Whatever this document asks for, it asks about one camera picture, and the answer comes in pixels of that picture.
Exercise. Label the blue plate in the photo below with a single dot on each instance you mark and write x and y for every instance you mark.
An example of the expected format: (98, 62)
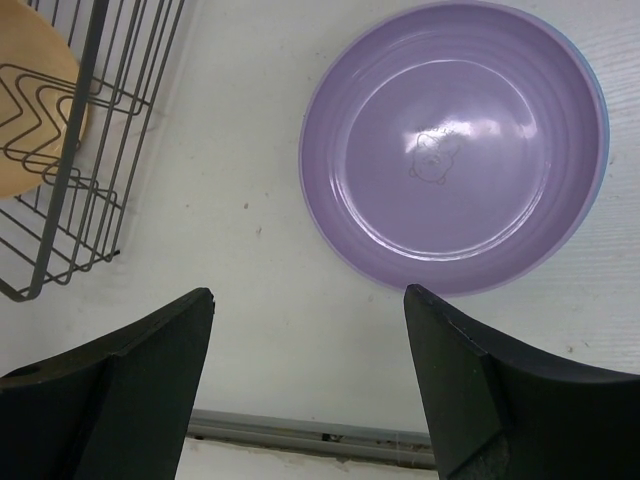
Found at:
(598, 100)

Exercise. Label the light purple plate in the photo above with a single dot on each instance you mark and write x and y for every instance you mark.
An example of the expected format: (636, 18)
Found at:
(453, 146)

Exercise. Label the grey wire dish rack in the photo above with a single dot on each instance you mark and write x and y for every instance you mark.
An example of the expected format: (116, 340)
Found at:
(128, 55)

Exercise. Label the yellow plate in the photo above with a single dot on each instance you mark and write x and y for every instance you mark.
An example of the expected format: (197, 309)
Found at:
(38, 75)

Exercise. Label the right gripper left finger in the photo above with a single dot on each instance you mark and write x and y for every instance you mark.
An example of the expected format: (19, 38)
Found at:
(117, 407)

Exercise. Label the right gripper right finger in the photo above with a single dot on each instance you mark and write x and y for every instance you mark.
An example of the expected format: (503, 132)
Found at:
(498, 408)

